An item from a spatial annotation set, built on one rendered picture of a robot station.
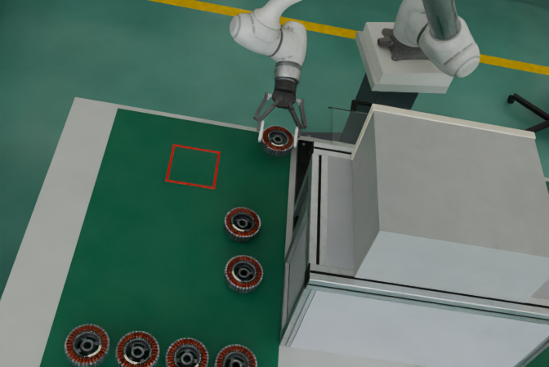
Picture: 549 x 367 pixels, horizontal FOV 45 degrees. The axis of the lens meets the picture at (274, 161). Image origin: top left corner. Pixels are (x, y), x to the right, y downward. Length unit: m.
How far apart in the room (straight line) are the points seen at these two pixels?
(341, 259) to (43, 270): 0.84
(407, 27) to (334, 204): 1.08
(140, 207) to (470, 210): 1.01
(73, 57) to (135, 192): 1.64
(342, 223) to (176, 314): 0.54
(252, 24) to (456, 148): 0.83
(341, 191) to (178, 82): 1.92
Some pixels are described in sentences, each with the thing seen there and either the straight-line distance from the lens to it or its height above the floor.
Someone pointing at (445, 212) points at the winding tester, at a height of 1.32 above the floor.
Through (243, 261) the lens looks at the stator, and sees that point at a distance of 1.98.
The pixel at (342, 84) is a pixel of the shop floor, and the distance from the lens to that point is 3.76.
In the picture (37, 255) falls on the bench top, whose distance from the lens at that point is 2.02.
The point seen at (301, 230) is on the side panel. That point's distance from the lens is 1.87.
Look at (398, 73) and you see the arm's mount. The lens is 2.66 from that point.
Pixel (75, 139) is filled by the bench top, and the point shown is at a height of 0.75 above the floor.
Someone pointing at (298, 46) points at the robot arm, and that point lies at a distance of 2.30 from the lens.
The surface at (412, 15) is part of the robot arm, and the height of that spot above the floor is 1.01.
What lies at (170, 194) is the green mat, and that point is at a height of 0.75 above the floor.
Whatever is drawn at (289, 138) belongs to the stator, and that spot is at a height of 0.83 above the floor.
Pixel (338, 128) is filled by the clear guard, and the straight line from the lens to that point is 1.99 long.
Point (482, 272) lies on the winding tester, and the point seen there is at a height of 1.22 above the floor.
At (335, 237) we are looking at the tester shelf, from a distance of 1.68.
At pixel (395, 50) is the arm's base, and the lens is 2.72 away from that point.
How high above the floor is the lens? 2.46
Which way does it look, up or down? 49 degrees down
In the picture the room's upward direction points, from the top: 16 degrees clockwise
